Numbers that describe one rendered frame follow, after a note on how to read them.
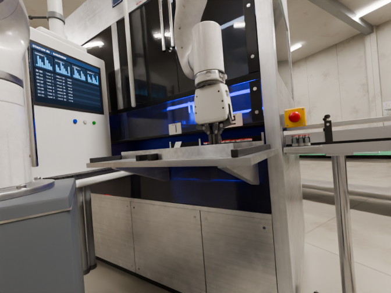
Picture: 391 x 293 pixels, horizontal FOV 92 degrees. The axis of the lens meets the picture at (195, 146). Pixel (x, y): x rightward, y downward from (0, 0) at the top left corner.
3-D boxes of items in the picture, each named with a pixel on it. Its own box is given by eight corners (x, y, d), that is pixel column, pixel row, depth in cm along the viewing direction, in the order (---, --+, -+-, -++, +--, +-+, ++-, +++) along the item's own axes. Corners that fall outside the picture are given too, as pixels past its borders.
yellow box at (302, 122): (287, 128, 81) (285, 111, 81) (306, 126, 77) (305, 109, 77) (285, 127, 74) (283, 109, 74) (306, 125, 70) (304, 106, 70)
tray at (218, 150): (208, 152, 90) (207, 145, 90) (263, 149, 76) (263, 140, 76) (158, 159, 61) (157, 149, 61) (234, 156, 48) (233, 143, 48)
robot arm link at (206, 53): (188, 80, 55) (203, 67, 47) (184, 35, 55) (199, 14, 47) (212, 82, 59) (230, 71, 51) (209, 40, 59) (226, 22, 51)
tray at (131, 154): (168, 153, 118) (167, 148, 118) (204, 152, 104) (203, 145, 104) (121, 159, 89) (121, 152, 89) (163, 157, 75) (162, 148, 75)
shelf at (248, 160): (162, 157, 121) (162, 154, 121) (281, 152, 84) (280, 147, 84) (86, 167, 80) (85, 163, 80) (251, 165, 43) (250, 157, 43)
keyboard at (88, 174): (110, 170, 120) (110, 166, 120) (127, 170, 114) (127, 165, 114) (38, 183, 83) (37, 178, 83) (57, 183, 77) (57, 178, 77)
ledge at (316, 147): (287, 150, 88) (287, 146, 88) (320, 149, 81) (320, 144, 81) (283, 152, 76) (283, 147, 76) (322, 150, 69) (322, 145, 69)
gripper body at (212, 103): (232, 82, 53) (235, 121, 53) (201, 90, 58) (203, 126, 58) (221, 74, 47) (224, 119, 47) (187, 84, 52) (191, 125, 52)
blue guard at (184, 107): (56, 149, 183) (55, 130, 183) (263, 121, 80) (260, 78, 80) (56, 149, 182) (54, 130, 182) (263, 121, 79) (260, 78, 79)
